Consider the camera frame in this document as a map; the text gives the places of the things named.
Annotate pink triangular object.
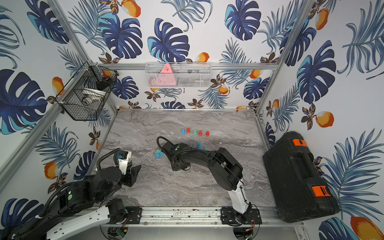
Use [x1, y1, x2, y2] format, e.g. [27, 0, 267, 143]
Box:
[155, 63, 177, 87]

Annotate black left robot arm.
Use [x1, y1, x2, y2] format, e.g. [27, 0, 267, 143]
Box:
[1, 165, 141, 240]

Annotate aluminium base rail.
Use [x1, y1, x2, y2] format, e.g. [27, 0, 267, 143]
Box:
[59, 205, 304, 228]

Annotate clear wall shelf basket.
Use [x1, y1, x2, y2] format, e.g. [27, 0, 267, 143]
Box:
[145, 62, 212, 88]

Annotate black plastic tool case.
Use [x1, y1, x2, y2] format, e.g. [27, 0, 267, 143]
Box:
[263, 132, 340, 223]

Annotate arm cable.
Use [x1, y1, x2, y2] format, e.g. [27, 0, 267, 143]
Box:
[95, 147, 121, 170]
[156, 136, 169, 152]

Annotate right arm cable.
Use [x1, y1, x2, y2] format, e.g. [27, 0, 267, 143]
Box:
[156, 136, 169, 152]

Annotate black wire basket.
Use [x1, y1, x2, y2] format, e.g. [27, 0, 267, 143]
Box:
[54, 62, 119, 121]

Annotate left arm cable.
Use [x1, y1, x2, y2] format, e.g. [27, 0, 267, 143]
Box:
[95, 147, 121, 170]

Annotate white items in wire basket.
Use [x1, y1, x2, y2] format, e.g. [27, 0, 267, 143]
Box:
[82, 88, 106, 111]

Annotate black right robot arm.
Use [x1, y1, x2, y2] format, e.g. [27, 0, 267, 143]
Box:
[162, 143, 254, 227]

